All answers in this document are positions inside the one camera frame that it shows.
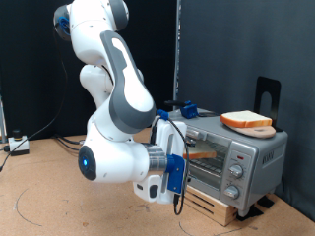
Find black foam pad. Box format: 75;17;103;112
257;195;275;209
235;205;265;222

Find long black hanging cable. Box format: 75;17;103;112
0;24;69;173

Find wire oven rack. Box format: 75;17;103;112
188;158;228;180

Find slatted wooden block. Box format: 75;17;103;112
181;185;239;228

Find black metal bookend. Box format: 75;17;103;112
254;76;284;133

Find silver toaster oven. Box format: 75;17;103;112
149;107;289;218

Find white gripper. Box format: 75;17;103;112
132;119;198;206

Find dark grey backdrop curtain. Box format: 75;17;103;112
180;0;315;220

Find blue cable clip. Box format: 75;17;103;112
157;108;170;121
57;15;72;36

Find base cable with silver connector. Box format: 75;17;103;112
53;134;87;147

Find emergency stop button box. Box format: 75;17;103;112
8;129;31;156

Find thin metal stand leg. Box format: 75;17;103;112
0;94;7;145

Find black base cable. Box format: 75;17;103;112
55;137;83;152

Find silver oven knob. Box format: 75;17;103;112
228;163;244;180
223;185;240;201

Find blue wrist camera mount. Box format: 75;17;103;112
164;153;187;195

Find glass oven door with handle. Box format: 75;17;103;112
182;127;231;195

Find white bread slice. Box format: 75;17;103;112
182;144;218;161
220;110;274;130

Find grey metal pole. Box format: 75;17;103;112
172;0;182;102

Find round wooden plate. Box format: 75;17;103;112
227;124;277;140

